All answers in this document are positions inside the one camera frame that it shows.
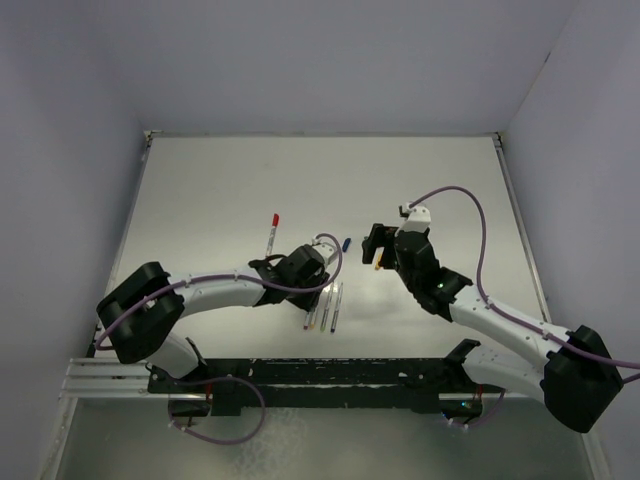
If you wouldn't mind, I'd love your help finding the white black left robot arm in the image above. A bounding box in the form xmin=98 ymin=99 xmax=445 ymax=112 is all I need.
xmin=95 ymin=242 xmax=339 ymax=392

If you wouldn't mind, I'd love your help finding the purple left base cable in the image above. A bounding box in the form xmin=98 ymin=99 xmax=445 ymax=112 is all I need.
xmin=167 ymin=379 xmax=267 ymax=445

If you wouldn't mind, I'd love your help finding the aluminium rail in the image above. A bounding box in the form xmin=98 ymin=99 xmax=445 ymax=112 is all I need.
xmin=60 ymin=358 xmax=150 ymax=399
xmin=491 ymin=133 xmax=552 ymax=323

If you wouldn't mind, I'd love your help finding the blue whiteboard marker pen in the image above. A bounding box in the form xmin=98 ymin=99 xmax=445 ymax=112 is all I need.
xmin=330 ymin=282 xmax=344 ymax=334

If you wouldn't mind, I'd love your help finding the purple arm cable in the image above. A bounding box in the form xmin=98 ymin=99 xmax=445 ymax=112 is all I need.
xmin=407 ymin=185 xmax=640 ymax=374
xmin=93 ymin=231 xmax=344 ymax=350

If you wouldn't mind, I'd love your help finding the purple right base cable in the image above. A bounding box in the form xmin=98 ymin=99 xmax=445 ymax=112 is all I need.
xmin=447 ymin=387 xmax=510 ymax=431

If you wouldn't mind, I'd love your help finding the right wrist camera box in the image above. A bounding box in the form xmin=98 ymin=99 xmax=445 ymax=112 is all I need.
xmin=396 ymin=203 xmax=431 ymax=235

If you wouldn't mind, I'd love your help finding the green whiteboard marker pen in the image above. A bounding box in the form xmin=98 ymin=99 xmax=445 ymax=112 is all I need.
xmin=320 ymin=282 xmax=336 ymax=333

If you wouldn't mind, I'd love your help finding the red whiteboard marker pen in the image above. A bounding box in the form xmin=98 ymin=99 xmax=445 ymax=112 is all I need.
xmin=265 ymin=224 xmax=277 ymax=258

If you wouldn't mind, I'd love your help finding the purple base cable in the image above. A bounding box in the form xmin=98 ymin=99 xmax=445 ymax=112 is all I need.
xmin=447 ymin=387 xmax=510 ymax=431
xmin=167 ymin=379 xmax=267 ymax=445

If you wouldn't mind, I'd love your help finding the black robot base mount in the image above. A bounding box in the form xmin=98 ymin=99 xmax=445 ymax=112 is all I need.
xmin=148 ymin=358 xmax=498 ymax=417

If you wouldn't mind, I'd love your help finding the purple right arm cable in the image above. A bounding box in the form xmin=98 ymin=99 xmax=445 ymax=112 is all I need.
xmin=407 ymin=185 xmax=640 ymax=374

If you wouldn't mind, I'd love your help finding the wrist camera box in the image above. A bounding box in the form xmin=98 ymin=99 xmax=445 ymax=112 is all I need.
xmin=311 ymin=238 xmax=339 ymax=267
xmin=396 ymin=203 xmax=431 ymax=235

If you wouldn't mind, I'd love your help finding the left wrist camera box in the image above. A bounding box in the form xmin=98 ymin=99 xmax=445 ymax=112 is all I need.
xmin=311 ymin=238 xmax=339 ymax=267

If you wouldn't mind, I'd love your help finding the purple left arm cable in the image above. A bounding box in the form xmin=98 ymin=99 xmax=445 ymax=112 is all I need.
xmin=93 ymin=231 xmax=344 ymax=350

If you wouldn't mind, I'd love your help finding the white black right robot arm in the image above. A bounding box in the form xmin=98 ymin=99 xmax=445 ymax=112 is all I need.
xmin=362 ymin=223 xmax=624 ymax=433

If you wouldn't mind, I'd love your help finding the aluminium rail left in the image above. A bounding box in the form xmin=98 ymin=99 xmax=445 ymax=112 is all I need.
xmin=60 ymin=358 xmax=150 ymax=399

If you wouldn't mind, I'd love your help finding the aluminium rail right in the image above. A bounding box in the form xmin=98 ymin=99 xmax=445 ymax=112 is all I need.
xmin=491 ymin=133 xmax=552 ymax=323

